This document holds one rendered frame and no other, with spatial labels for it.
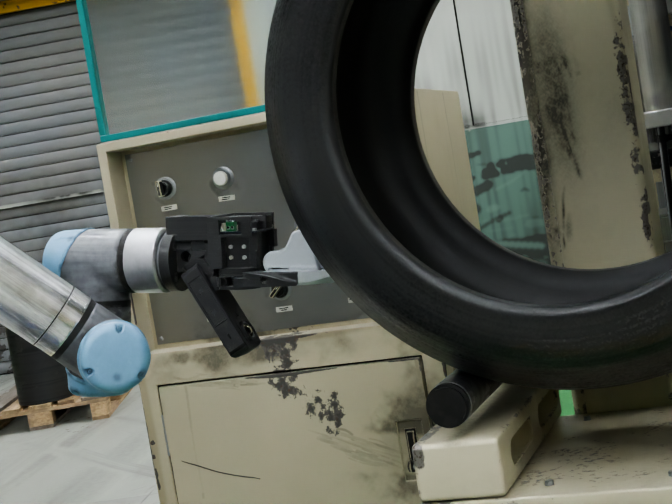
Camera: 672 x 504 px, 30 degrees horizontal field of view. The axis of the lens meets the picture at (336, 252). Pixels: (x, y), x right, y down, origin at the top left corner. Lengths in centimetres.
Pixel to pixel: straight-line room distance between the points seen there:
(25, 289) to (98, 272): 15
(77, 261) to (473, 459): 52
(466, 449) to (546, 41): 56
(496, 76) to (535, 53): 881
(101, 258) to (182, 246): 9
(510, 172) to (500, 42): 106
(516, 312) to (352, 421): 90
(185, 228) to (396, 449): 75
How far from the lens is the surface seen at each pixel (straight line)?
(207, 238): 141
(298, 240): 136
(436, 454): 126
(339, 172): 123
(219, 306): 140
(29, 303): 133
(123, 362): 132
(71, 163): 1084
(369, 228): 122
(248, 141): 212
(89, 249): 146
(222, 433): 215
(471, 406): 125
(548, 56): 157
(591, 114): 156
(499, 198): 1029
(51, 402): 765
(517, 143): 1029
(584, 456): 138
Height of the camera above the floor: 113
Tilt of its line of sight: 3 degrees down
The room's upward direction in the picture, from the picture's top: 9 degrees counter-clockwise
